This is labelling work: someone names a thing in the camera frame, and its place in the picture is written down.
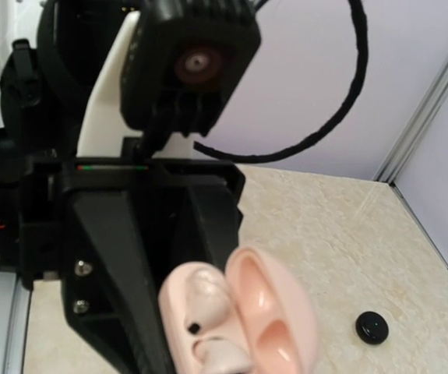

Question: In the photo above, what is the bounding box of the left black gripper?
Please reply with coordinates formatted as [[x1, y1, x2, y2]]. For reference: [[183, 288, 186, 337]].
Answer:
[[18, 158, 245, 373]]

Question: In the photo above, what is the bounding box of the pink round case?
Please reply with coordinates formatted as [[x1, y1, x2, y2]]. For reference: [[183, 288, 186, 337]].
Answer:
[[158, 247, 319, 373]]

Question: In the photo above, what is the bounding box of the black earbud charging case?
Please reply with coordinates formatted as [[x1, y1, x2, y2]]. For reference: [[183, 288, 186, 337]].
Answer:
[[355, 311, 390, 345]]

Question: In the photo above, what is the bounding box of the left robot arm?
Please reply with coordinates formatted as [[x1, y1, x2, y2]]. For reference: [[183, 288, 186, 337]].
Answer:
[[0, 1, 261, 373]]

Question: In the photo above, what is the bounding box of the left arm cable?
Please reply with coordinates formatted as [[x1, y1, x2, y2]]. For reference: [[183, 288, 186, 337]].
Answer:
[[194, 0, 371, 164]]

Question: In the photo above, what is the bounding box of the left aluminium frame post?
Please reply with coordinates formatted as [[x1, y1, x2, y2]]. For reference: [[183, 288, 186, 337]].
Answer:
[[373, 55, 448, 184]]

